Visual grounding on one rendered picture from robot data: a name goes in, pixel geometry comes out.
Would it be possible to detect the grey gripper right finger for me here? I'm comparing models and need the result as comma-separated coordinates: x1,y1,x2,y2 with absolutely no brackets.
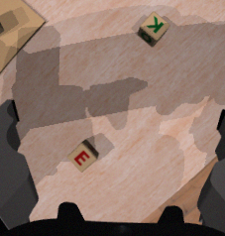
197,109,225,233

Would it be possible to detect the tan square mat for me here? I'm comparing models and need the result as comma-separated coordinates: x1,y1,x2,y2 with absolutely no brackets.
0,0,45,73

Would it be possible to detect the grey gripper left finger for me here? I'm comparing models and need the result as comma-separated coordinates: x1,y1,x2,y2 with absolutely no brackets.
0,100,39,234

